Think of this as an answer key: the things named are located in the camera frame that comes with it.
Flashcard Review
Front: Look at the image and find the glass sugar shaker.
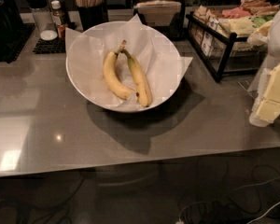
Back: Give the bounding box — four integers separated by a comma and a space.
26, 0, 57, 36

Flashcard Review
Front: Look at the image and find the yellow banana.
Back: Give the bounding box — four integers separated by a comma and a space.
122, 49, 152, 107
103, 40, 133, 100

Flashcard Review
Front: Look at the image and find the black cup of stir sticks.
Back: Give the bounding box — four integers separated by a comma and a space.
75, 0, 108, 31

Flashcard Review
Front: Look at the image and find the black wire condiment rack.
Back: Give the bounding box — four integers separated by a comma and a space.
184, 11, 266, 82

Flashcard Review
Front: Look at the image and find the black coffee dispenser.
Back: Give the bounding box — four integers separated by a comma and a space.
0, 0, 35, 63

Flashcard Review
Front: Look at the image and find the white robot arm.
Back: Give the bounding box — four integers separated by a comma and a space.
248, 10, 280, 127

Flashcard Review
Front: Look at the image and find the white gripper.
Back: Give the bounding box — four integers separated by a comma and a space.
249, 64, 280, 127

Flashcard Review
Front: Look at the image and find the white cable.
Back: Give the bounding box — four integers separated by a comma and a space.
175, 175, 280, 224

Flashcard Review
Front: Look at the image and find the white bowl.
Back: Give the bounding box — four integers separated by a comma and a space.
65, 21, 186, 114

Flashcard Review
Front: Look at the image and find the black rubber mat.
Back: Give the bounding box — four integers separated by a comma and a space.
33, 38, 65, 54

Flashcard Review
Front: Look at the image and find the white paper liner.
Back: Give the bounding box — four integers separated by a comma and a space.
64, 13, 194, 113

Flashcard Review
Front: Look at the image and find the white round lid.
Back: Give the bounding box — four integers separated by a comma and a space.
40, 30, 58, 41

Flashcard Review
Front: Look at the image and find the small sauce bottle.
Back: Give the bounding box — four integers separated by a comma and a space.
51, 0, 68, 40

